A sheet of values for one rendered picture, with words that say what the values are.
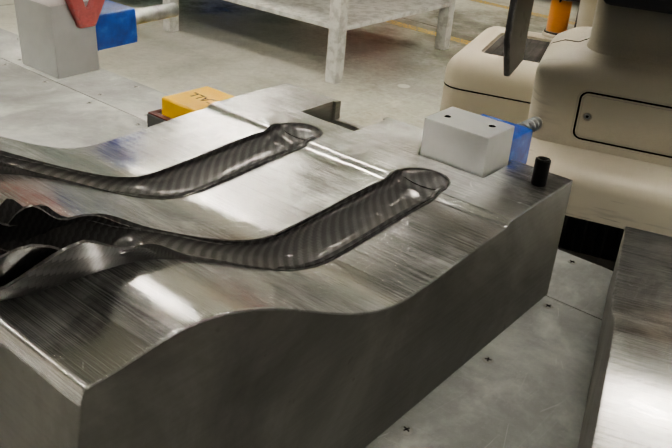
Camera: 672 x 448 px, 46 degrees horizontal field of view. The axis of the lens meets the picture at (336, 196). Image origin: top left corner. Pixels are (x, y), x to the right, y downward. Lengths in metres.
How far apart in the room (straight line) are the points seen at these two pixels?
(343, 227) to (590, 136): 0.44
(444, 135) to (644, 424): 0.26
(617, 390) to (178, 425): 0.17
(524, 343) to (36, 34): 0.41
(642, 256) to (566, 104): 0.32
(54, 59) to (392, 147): 0.26
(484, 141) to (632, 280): 0.12
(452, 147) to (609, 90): 0.32
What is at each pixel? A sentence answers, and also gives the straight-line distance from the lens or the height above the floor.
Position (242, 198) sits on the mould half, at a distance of 0.48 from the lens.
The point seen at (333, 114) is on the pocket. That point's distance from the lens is 0.64.
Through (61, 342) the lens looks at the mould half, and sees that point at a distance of 0.28.
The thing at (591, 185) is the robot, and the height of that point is 0.79.
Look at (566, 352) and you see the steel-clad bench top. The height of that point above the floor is 0.80.
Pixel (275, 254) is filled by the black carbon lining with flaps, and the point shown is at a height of 0.88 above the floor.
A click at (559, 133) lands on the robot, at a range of 0.85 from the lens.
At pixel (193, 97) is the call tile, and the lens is 0.79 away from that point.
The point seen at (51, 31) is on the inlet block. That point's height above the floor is 0.94.
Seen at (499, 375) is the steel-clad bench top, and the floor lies 0.80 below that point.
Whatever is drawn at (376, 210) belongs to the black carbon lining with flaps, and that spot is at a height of 0.88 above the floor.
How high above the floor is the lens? 1.09
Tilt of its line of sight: 25 degrees down
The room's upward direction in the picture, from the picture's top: 5 degrees clockwise
